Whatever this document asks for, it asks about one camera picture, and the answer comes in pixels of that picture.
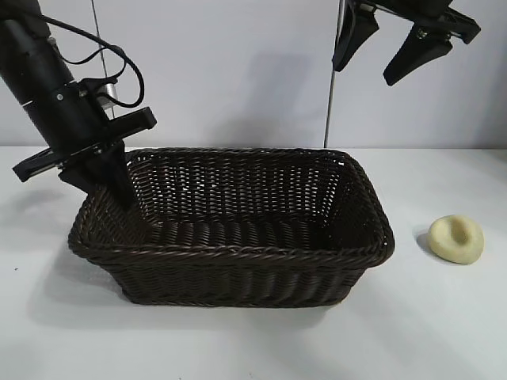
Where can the pale yellow egg yolk pastry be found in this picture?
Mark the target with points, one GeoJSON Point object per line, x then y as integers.
{"type": "Point", "coordinates": [455, 239]}

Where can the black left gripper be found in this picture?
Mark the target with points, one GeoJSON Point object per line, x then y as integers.
{"type": "Point", "coordinates": [75, 126]}

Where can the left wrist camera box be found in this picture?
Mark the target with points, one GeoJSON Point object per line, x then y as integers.
{"type": "Point", "coordinates": [107, 89]}

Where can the dark brown wicker basket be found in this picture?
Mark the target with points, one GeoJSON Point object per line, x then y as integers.
{"type": "Point", "coordinates": [237, 253]}

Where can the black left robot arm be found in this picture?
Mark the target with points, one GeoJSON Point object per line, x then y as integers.
{"type": "Point", "coordinates": [31, 59]}

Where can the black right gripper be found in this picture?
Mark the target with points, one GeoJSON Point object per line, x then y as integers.
{"type": "Point", "coordinates": [435, 14]}

